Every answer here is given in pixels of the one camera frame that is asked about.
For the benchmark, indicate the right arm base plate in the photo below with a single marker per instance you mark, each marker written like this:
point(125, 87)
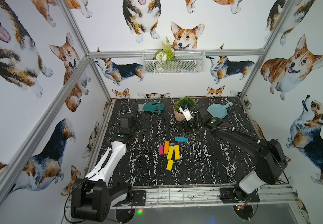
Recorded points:
point(236, 195)

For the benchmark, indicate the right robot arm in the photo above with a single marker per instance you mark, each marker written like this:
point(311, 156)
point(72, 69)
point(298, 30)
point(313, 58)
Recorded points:
point(267, 156)

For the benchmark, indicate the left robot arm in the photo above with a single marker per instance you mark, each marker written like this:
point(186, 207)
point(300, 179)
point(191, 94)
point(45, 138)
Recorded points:
point(91, 197)

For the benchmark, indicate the yellow short block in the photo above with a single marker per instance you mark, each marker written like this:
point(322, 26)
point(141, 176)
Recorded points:
point(169, 165)

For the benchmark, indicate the white wire basket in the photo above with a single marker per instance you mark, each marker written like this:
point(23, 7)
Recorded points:
point(186, 61)

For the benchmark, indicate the orange building block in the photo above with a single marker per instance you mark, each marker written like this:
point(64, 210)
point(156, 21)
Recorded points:
point(166, 147)

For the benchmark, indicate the teal work glove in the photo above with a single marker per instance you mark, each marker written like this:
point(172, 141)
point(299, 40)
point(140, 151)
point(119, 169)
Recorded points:
point(153, 107)

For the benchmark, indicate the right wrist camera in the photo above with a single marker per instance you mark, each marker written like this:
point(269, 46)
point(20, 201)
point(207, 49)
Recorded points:
point(187, 114)

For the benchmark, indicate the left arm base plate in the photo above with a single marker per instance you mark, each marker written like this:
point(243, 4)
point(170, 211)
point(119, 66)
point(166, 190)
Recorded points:
point(138, 198)

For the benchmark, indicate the teal building block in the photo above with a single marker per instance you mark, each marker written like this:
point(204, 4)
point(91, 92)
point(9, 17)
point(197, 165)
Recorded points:
point(181, 139)

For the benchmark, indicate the magenta building block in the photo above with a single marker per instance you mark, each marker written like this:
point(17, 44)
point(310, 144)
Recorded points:
point(161, 149)

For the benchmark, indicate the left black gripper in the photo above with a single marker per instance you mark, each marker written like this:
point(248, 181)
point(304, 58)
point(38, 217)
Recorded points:
point(125, 112)

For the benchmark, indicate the potted green plant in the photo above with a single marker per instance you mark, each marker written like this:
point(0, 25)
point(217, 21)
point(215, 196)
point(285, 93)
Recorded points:
point(183, 103)

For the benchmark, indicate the teal dustpan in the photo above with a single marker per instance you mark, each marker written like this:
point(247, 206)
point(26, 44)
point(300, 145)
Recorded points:
point(218, 110)

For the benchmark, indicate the fern and white flower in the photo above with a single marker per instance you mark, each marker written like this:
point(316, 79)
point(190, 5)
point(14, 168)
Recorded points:
point(164, 55)

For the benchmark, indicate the yellow long block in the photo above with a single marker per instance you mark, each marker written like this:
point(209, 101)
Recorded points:
point(170, 152)
point(177, 152)

